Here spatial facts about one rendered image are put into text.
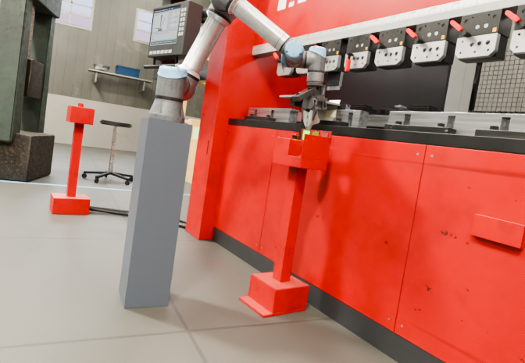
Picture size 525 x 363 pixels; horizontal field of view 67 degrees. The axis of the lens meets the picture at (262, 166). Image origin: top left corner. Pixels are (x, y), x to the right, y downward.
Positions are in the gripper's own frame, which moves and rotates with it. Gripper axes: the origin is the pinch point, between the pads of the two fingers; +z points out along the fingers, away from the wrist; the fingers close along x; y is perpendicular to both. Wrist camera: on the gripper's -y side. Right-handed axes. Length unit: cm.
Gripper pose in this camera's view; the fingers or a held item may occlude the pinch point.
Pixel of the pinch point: (307, 128)
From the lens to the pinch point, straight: 178.5
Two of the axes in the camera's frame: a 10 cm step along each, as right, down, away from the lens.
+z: -0.8, 9.9, 1.1
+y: 8.1, 0.0, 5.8
